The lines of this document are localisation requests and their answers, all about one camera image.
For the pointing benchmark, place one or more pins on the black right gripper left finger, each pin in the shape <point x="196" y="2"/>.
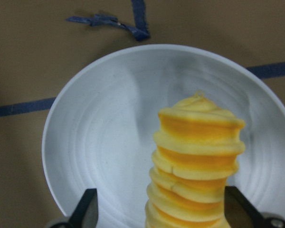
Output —
<point x="85" y="214"/>

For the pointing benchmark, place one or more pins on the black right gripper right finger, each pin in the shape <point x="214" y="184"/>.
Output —
<point x="240" y="213"/>

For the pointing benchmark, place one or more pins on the yellow sliced bread loaf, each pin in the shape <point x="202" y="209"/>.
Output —
<point x="197" y="145"/>

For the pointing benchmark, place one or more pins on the blue plate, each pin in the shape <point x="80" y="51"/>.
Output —
<point x="99" y="130"/>

